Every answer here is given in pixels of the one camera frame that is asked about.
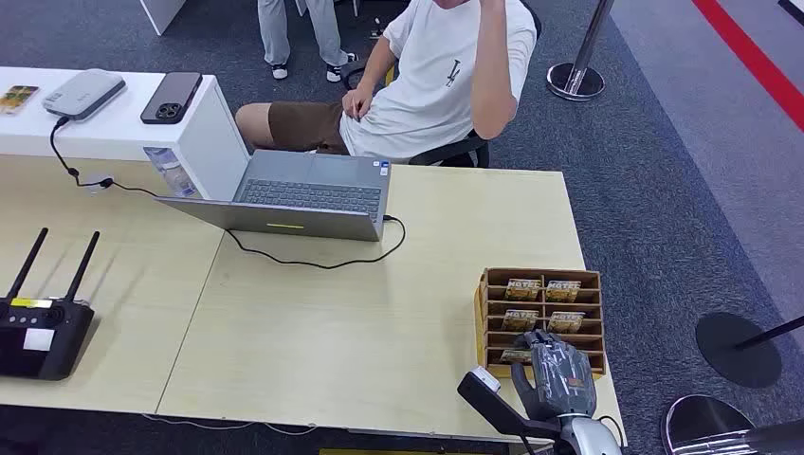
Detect chrome stanchion with dark post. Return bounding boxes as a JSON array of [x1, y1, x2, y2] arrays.
[[660, 393, 804, 455]]

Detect grey flat box device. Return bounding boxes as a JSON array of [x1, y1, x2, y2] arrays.
[[42, 68, 127, 122]]

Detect chrome stanchion post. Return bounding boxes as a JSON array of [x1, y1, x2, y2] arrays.
[[546, 0, 617, 102]]

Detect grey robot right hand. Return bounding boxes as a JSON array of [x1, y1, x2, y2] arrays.
[[510, 329, 598, 421]]

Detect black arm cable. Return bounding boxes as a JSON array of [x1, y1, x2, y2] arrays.
[[596, 414, 627, 451]]

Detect black stanchion base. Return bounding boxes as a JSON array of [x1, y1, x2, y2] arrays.
[[695, 312, 804, 390]]

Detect person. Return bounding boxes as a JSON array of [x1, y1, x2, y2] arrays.
[[235, 0, 539, 166], [257, 0, 359, 83]]

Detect black device cable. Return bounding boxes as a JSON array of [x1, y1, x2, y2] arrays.
[[48, 116, 161, 199]]

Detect black remote controller with antennas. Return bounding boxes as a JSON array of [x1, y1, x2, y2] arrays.
[[0, 227, 101, 382]]

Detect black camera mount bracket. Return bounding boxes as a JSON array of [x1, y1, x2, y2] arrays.
[[457, 372, 560, 441]]

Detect grey laptop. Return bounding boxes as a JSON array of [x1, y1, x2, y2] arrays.
[[154, 149, 393, 243]]

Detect person's right hand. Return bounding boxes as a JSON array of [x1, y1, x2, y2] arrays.
[[341, 84, 376, 121]]

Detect black laptop power cable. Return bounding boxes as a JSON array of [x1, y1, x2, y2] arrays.
[[225, 214, 408, 271]]

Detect white furniture panel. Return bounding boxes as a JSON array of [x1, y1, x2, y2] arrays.
[[138, 0, 190, 36]]

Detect wooden card holder rack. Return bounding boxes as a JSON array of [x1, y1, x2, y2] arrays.
[[474, 267, 608, 380]]

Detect thin white cable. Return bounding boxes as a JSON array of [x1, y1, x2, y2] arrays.
[[140, 412, 319, 438]]

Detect black smartphone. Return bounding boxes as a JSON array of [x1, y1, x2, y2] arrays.
[[139, 71, 204, 125]]

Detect clear plastic water bottle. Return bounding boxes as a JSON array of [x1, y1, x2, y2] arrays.
[[142, 146, 199, 199]]

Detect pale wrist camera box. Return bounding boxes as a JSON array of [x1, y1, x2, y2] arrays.
[[470, 367, 502, 393]]

